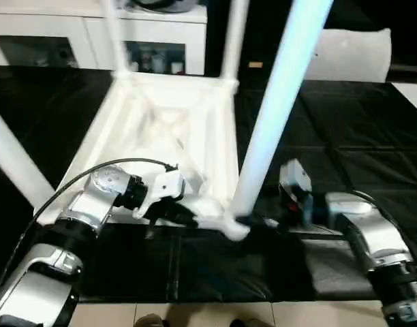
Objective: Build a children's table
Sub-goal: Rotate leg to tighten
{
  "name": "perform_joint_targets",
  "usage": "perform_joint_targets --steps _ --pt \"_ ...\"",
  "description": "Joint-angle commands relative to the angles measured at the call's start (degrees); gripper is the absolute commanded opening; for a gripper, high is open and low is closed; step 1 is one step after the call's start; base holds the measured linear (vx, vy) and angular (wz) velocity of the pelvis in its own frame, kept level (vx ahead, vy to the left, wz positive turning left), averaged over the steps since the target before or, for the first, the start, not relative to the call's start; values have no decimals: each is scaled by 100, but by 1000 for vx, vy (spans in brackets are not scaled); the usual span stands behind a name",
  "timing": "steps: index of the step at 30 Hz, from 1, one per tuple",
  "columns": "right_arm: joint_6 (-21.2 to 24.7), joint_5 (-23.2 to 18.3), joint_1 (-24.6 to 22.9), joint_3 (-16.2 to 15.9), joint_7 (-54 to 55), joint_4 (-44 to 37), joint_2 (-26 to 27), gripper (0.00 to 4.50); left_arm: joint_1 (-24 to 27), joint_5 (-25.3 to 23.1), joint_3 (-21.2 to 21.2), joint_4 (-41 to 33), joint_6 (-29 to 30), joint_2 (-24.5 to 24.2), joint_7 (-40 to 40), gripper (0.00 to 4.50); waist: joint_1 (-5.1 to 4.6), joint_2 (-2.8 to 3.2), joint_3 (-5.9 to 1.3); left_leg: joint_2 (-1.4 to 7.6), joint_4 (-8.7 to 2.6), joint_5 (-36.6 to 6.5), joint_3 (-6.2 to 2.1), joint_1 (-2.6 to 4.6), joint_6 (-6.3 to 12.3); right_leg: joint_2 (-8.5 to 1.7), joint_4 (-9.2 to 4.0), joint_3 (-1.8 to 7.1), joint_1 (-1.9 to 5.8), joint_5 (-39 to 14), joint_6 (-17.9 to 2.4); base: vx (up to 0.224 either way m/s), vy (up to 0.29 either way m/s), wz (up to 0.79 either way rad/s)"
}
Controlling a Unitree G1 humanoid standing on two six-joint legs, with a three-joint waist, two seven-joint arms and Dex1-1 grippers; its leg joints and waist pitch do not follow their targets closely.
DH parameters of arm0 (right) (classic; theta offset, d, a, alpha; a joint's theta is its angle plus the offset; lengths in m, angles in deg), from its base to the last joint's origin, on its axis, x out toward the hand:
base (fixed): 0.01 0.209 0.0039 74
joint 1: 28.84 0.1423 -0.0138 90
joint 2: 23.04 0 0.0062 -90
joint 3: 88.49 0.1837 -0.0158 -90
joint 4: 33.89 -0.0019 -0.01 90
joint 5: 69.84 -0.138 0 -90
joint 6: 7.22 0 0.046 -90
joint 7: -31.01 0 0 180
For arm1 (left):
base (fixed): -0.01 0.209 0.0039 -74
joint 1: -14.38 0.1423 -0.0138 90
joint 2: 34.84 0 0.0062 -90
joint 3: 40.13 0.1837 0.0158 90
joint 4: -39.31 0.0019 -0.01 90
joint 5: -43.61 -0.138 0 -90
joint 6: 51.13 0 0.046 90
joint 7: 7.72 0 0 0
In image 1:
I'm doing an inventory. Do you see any black padded work mat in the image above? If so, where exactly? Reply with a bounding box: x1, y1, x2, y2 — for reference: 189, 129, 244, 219
0, 66, 417, 304

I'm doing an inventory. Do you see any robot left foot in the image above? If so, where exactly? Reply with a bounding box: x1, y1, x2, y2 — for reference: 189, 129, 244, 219
135, 313, 168, 327

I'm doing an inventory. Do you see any white flat board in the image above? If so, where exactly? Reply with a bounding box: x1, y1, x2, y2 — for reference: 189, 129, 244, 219
392, 82, 417, 119

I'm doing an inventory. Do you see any grey black helmet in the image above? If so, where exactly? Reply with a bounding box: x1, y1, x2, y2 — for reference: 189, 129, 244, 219
132, 0, 199, 13

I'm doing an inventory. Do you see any white cabinet with glass doors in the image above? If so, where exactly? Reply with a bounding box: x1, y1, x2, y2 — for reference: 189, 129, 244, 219
0, 0, 209, 76

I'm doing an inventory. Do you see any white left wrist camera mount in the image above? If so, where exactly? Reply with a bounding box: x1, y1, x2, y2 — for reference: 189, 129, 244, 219
133, 168, 187, 219

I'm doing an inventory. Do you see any black left wrist camera cable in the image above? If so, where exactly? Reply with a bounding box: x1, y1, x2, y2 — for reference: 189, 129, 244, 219
0, 157, 179, 297

